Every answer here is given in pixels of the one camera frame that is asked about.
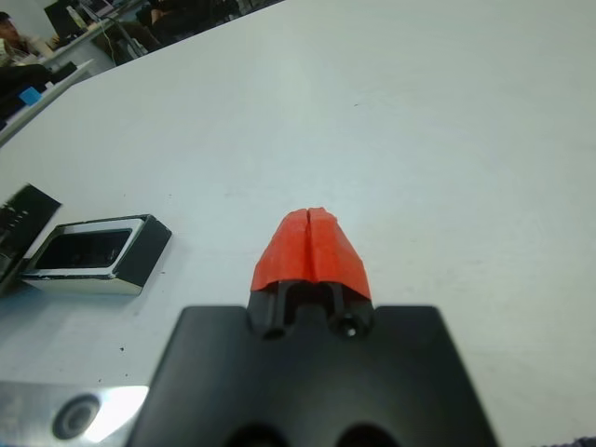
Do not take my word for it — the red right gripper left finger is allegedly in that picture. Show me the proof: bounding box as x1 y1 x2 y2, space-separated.
248 209 312 340

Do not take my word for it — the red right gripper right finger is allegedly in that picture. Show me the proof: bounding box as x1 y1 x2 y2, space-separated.
308 206 374 340

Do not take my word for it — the glossy black box lid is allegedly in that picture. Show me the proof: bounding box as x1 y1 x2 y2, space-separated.
0 183 63 297

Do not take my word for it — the long white desk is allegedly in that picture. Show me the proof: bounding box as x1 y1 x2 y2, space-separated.
0 59 97 146

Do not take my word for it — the seated person in dark top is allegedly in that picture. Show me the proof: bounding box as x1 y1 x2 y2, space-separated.
0 11 52 118

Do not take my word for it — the dark desk monitor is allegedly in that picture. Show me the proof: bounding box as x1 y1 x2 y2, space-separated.
44 0 88 41

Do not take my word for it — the white lined camera box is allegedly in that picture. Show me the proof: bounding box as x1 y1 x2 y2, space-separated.
20 213 173 298

